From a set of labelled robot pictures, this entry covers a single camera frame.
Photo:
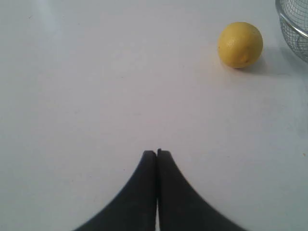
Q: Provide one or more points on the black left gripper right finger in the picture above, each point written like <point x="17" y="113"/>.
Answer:
<point x="180" y="207"/>

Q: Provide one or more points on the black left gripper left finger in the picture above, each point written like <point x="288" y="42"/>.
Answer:
<point x="134" y="207"/>

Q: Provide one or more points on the yellow lemon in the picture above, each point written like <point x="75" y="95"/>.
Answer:
<point x="240" y="45"/>

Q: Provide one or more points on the oval wire mesh basket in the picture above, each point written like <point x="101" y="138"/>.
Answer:
<point x="293" y="16"/>

